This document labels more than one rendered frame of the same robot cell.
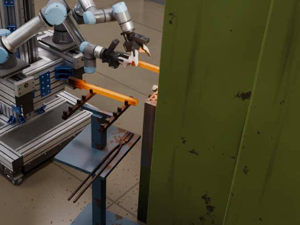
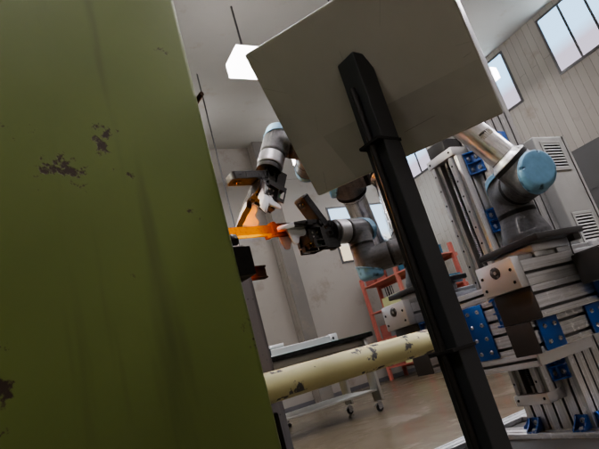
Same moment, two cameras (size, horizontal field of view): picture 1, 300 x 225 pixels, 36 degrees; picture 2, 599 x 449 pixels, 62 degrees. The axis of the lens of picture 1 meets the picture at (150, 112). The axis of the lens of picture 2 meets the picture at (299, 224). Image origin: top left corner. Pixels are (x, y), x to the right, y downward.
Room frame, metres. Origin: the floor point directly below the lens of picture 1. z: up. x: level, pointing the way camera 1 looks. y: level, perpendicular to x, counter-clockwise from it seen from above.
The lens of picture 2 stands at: (2.97, -1.04, 0.63)
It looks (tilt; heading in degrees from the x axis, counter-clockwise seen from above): 16 degrees up; 113
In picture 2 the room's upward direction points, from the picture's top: 16 degrees counter-clockwise
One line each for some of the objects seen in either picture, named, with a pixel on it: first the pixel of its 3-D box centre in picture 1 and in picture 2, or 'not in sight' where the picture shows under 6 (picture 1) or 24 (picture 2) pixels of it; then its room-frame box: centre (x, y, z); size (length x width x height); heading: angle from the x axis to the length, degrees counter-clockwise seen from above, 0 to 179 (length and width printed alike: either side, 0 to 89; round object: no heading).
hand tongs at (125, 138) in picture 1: (103, 164); not in sight; (1.80, 0.21, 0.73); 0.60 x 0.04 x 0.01; 157
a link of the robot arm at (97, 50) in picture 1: (100, 52); (338, 232); (2.50, 0.32, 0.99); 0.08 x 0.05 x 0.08; 153
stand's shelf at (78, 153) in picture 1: (98, 147); not in sight; (1.95, 0.26, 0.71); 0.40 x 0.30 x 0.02; 156
